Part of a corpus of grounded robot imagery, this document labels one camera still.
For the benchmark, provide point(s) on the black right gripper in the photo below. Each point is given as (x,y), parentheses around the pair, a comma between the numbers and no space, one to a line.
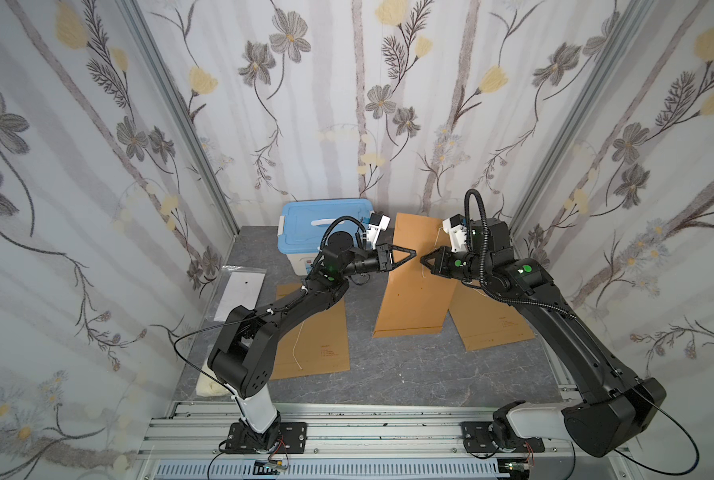
(443,261)

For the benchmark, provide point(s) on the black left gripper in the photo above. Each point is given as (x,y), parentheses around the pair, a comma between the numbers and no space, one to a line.
(384,258)

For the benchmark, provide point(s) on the kraft file bag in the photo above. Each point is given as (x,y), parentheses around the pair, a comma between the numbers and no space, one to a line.
(483,323)
(415,301)
(317,346)

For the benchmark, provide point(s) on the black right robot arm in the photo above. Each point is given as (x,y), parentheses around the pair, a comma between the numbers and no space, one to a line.
(616,403)

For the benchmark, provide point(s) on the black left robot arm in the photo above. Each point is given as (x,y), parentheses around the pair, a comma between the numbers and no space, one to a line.
(244,354)

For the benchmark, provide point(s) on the clear plastic zip bag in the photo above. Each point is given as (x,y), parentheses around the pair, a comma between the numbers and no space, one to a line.
(237,286)

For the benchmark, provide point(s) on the bag of white material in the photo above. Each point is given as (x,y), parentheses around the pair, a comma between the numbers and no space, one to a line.
(208,385)

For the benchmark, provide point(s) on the blue lid storage box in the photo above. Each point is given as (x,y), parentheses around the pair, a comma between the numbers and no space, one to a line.
(303,224)

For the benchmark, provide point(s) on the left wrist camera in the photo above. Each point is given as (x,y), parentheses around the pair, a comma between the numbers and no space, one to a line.
(377,223)

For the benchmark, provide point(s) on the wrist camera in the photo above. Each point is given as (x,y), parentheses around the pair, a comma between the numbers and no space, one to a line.
(377,223)
(456,228)

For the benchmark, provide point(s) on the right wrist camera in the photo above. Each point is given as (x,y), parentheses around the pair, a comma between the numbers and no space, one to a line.
(456,228)

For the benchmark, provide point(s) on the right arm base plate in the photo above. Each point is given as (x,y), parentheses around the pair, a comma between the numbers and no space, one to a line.
(477,437)

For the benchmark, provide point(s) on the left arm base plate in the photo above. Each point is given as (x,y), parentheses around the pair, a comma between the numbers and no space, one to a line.
(287,437)

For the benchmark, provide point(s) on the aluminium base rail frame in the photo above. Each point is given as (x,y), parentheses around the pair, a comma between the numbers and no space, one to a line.
(195,430)

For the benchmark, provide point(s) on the white slotted cable duct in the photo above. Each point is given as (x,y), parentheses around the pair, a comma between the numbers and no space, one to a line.
(407,468)

